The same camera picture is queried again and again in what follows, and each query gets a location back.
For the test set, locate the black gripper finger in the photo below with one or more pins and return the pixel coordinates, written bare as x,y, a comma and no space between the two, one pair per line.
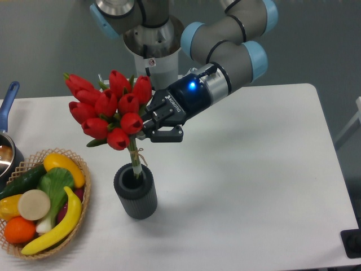
152,107
150,131

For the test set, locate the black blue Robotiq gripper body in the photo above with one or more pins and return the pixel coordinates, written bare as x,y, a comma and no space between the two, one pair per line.
184,98

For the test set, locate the red tulip bouquet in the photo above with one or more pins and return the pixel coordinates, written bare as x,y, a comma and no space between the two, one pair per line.
112,114

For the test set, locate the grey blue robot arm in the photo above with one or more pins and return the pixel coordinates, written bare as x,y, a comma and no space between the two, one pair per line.
193,67

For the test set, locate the dark grey ribbed vase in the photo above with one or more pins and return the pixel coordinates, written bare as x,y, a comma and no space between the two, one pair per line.
137,195

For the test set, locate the dark purple eggplant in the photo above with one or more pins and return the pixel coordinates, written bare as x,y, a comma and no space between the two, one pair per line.
71,210

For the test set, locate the yellow squash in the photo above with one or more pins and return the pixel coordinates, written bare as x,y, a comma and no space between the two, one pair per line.
55,160

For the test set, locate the yellow banana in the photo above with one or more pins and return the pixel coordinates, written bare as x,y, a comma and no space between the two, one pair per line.
47,240

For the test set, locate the green bok choy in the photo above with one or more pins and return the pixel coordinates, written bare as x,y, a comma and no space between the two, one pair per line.
53,183

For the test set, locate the woven wicker basket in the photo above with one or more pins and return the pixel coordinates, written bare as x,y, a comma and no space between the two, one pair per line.
31,162

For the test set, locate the green cucumber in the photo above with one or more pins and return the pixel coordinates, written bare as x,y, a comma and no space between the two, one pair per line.
27,181

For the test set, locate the beige round disc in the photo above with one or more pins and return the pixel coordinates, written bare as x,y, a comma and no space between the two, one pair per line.
34,205

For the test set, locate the yellow bell pepper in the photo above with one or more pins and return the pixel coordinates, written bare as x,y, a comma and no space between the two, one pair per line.
9,207

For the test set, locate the orange fruit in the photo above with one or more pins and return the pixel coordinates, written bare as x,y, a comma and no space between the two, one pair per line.
19,230

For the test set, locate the black device at edge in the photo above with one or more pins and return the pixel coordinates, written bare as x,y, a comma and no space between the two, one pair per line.
351,242

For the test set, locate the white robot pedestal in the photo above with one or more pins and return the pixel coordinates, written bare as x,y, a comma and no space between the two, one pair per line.
155,46

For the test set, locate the blue handled saucepan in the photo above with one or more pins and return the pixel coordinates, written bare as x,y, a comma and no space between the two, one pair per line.
11,156

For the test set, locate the white frame at right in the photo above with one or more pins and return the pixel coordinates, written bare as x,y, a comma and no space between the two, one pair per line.
349,129

